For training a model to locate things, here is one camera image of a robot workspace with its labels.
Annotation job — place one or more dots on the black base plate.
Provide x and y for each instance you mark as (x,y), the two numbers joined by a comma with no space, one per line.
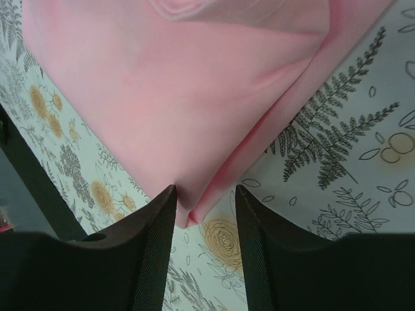
(29,198)

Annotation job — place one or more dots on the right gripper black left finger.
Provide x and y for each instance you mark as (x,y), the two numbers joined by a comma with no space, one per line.
(122,267)

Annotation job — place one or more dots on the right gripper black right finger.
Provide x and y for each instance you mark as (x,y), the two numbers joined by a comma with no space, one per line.
(288,268)

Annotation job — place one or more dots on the pink t-shirt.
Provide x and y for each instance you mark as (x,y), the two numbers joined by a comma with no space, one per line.
(191,93)

